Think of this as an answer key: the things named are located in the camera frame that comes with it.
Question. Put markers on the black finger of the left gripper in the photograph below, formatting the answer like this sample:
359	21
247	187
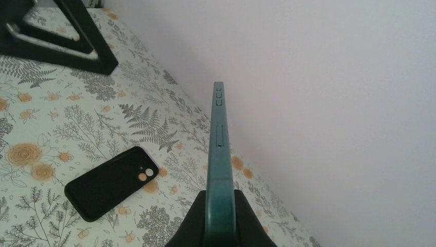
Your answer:
12	46

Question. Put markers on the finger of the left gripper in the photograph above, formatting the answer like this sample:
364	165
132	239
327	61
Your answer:
85	26

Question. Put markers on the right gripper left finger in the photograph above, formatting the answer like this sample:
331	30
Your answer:
191	231

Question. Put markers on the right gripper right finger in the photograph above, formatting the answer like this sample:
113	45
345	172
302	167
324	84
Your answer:
250	232

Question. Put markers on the dark green smartphone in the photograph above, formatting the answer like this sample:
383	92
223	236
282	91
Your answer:
220	215

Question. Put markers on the black phone case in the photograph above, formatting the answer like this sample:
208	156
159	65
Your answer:
101	189

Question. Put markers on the floral patterned table mat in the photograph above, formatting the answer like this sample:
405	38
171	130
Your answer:
58	123

